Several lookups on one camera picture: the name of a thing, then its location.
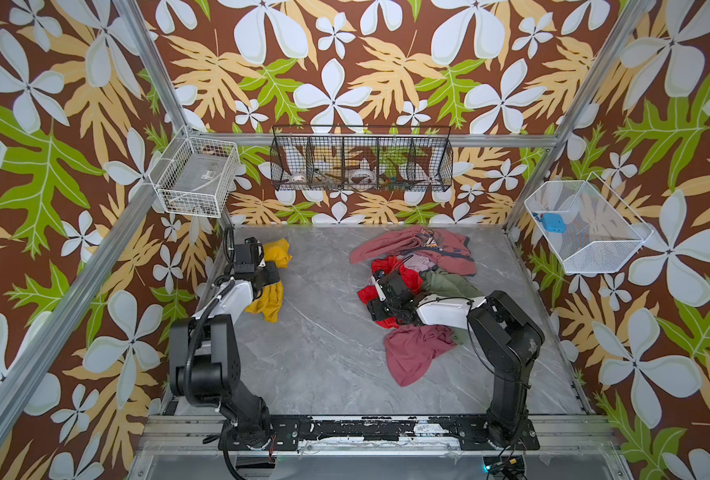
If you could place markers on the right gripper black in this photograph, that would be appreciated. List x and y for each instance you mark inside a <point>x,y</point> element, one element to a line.
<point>382,301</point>

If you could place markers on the red cloth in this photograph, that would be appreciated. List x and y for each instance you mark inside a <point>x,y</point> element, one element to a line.
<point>390,264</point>

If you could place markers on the aluminium frame post right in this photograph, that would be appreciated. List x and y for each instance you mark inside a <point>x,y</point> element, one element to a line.
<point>601,65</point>

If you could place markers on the olive green cloth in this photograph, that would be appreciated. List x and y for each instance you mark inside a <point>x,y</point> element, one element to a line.
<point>447,285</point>

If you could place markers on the aluminium frame post left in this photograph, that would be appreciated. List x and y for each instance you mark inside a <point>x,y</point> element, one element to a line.
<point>131,14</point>

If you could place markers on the white wire basket right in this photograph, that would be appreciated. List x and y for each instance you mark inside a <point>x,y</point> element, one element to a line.
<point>603,231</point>

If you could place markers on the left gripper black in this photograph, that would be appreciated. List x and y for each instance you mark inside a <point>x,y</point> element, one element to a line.
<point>274,275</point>

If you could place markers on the white bowl in basket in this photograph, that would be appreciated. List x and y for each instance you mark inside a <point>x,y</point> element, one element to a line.
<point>362,177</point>

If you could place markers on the yellow cloth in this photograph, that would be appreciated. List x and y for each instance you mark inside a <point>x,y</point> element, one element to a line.
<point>277,256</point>

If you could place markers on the aluminium frame post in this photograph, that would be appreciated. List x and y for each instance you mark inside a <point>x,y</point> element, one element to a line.
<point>601,65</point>
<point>131,14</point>

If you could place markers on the blue object in basket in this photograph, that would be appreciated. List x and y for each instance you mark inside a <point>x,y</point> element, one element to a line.
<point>552,223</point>

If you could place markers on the mauve cloth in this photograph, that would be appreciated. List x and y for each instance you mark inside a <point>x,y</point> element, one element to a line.
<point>419,263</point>

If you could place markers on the maroon cloth front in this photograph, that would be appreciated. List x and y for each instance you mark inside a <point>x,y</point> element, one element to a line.
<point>410,350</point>

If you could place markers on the black wire basket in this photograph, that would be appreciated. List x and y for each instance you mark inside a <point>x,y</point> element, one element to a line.
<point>404,158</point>

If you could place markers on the white wire basket left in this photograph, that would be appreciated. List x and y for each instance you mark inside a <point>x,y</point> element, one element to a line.
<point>193,175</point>

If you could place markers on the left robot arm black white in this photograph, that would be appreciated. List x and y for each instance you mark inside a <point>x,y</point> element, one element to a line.
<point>204,362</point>

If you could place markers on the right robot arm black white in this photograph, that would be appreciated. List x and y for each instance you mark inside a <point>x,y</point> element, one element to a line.
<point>503,337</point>

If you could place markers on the white wire basket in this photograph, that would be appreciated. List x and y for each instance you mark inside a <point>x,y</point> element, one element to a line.
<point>193,175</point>
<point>603,231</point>

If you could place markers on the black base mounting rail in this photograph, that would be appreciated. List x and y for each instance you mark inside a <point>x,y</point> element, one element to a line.
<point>466,432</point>

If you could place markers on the dusty pink garment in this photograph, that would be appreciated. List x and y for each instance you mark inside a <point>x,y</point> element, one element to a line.
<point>448,250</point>

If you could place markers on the aluminium diagonal beam left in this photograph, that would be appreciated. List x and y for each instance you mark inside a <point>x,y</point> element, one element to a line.
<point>88,412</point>

